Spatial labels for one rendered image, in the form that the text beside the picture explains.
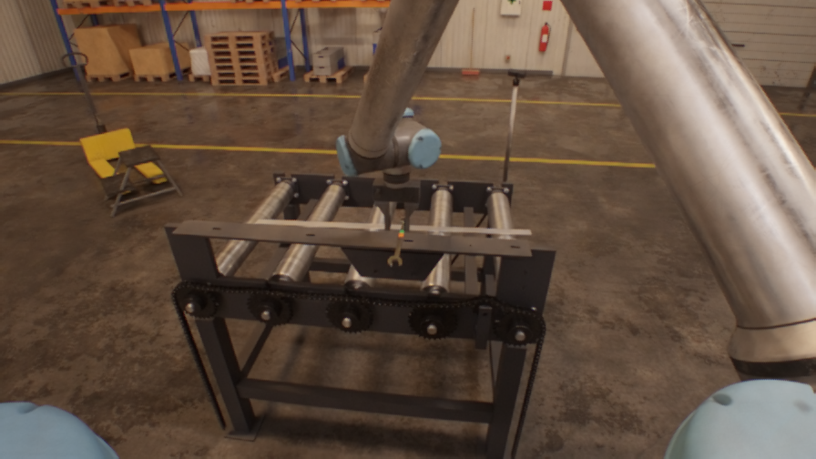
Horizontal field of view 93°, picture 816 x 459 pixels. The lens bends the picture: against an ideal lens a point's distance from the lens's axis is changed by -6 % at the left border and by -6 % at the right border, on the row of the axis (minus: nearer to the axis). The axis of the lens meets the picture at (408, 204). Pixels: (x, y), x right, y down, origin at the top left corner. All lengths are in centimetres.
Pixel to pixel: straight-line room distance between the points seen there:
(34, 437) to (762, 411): 44
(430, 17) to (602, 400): 224
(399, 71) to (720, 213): 45
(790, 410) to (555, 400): 213
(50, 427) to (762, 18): 1209
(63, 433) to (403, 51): 54
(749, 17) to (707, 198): 1149
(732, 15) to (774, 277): 1133
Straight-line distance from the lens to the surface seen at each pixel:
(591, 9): 50
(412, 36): 60
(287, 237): 139
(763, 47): 1223
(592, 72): 1071
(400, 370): 245
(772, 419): 35
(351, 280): 159
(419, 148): 93
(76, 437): 34
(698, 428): 33
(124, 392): 280
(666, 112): 45
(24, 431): 35
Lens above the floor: 190
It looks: 29 degrees down
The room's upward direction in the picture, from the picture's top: straight up
